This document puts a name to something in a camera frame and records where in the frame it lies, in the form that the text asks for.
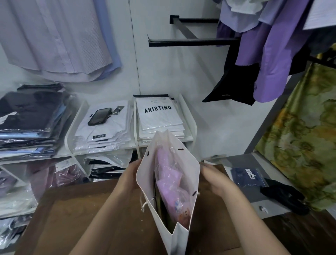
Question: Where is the black cloth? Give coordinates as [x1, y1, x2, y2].
[260, 179, 310, 216]

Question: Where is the blue hanging shirt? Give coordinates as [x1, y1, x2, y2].
[92, 0, 122, 81]

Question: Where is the pile of white printed packets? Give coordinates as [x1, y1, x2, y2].
[133, 95, 186, 143]

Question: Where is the white hanging garment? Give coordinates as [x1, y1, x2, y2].
[226, 0, 271, 15]

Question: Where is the purple hanging shirt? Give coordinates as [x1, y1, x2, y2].
[216, 0, 319, 103]

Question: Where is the brown cardboard box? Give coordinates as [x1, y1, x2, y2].
[14, 164, 265, 255]

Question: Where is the person's right hand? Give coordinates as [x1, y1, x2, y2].
[199, 162, 234, 198]

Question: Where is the pink garment in clear wrap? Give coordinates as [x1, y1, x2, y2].
[154, 147, 195, 229]

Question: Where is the green floral curtain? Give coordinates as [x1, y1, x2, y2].
[255, 45, 336, 212]

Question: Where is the white shelf unit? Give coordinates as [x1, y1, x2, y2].
[0, 94, 198, 221]

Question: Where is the stack of white packaged shirts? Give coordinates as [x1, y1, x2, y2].
[74, 101, 134, 155]

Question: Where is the person's right forearm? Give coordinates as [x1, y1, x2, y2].
[220, 184, 290, 255]

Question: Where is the black smartphone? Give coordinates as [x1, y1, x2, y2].
[87, 107, 112, 126]

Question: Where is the person's left forearm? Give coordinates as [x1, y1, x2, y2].
[69, 184, 147, 255]

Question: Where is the white paper shopping bag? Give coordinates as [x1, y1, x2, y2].
[136, 129, 201, 255]

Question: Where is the person's left hand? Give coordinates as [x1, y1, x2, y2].
[118, 158, 144, 192]

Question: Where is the navy packet with white label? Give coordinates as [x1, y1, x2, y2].
[230, 168, 269, 187]

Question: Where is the lilac striped hanging shirt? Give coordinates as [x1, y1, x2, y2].
[0, 0, 113, 83]

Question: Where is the maroon packaged garment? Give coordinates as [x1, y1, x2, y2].
[27, 160, 86, 200]

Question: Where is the black metal wall rack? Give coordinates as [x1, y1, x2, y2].
[147, 15, 240, 48]

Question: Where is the black hanging garment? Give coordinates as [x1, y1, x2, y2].
[202, 43, 261, 106]

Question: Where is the stack of dark packaged garments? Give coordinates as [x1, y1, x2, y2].
[0, 84, 74, 160]

